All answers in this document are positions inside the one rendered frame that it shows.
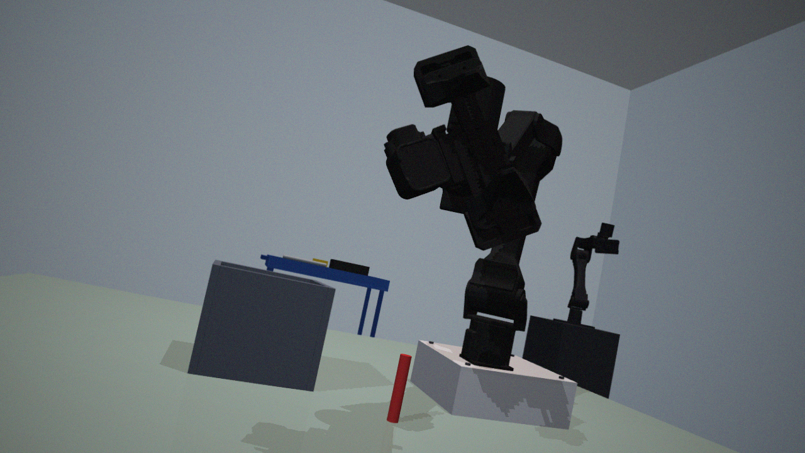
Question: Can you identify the red peg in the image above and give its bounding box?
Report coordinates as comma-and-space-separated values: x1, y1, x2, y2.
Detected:
387, 354, 412, 423

